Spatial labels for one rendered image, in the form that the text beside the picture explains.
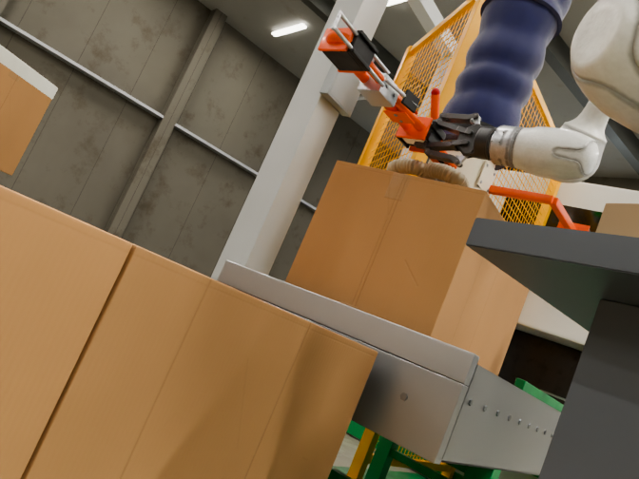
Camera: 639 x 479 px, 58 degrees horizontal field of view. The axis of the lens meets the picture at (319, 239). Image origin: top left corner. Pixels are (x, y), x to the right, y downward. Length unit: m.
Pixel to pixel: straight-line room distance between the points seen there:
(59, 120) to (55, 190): 1.43
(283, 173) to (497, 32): 1.11
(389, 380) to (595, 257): 0.60
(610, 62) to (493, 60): 0.99
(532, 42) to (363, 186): 0.66
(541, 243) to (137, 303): 0.47
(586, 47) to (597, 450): 0.47
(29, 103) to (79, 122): 10.58
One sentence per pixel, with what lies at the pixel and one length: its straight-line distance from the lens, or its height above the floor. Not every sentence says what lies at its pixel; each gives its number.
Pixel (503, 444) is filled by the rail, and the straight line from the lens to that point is 1.46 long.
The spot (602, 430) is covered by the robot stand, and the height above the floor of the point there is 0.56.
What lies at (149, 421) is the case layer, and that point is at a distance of 0.77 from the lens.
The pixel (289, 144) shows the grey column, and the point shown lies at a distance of 2.54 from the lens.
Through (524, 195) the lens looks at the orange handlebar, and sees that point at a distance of 1.63.
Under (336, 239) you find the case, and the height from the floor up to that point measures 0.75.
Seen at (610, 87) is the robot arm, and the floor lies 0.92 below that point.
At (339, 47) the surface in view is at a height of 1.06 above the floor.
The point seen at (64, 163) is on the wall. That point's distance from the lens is 13.07.
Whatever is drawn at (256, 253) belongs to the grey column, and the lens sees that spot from 2.44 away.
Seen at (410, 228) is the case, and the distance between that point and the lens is 1.31.
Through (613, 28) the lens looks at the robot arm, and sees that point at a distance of 0.76.
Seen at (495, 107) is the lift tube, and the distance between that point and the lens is 1.66.
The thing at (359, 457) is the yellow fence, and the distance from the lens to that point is 2.60.
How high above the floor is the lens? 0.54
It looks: 8 degrees up
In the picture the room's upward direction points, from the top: 23 degrees clockwise
